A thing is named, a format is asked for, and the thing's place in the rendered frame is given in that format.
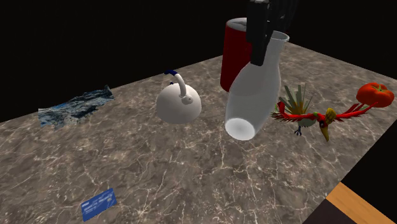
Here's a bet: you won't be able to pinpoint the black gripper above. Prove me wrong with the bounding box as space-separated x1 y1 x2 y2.
246 0 299 67

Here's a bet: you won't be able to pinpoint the white vase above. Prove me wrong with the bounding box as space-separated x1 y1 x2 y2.
224 30 291 142

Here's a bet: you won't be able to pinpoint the red cylindrical container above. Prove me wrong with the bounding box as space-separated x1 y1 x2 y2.
219 17 254 93

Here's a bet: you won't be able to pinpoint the red and yellow bird toy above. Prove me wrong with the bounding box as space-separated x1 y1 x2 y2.
270 82 379 143

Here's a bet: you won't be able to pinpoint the red tomato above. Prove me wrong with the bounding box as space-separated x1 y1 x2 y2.
355 81 396 109

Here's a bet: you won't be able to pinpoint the blue crumpled cloth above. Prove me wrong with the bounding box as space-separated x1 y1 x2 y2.
38 85 116 130

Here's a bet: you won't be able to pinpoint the blue card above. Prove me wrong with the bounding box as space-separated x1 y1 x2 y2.
80 188 118 223

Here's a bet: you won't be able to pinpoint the white kettle with blue handle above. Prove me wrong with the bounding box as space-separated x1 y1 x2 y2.
156 69 202 125

